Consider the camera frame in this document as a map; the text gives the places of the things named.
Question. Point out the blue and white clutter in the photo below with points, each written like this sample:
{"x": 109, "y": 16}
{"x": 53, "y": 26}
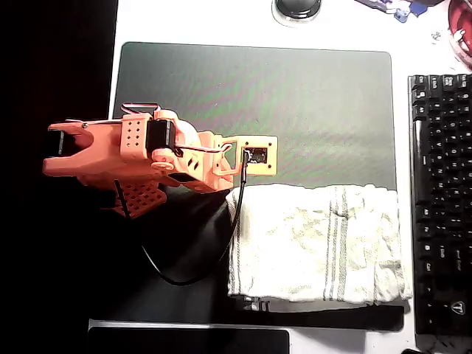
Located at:
{"x": 402, "y": 13}

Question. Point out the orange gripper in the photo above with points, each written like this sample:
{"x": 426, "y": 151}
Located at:
{"x": 220, "y": 170}

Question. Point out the orange perforated base plate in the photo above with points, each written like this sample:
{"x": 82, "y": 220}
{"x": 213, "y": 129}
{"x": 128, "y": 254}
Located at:
{"x": 144, "y": 199}

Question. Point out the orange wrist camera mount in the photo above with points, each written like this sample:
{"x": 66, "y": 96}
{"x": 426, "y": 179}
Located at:
{"x": 265, "y": 155}

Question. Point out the round dark object clear base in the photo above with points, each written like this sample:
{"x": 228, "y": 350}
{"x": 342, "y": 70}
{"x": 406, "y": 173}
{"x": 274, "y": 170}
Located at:
{"x": 296, "y": 7}

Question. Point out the black keyboard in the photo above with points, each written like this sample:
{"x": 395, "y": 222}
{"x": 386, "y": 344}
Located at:
{"x": 442, "y": 184}

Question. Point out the small white trinket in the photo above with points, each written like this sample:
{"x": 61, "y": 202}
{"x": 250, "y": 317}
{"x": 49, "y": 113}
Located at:
{"x": 437, "y": 36}

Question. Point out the white striped dish towel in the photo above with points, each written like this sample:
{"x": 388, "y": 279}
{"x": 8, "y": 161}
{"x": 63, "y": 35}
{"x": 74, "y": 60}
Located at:
{"x": 295, "y": 239}

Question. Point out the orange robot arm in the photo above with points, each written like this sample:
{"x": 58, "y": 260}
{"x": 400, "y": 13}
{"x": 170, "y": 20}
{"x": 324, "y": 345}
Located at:
{"x": 103, "y": 147}

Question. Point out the red bowl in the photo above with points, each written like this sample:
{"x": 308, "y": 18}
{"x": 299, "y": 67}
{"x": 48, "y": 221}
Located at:
{"x": 461, "y": 22}

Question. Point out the dark desk mat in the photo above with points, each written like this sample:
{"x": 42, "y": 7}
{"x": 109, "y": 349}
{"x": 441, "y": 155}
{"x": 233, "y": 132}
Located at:
{"x": 258, "y": 92}

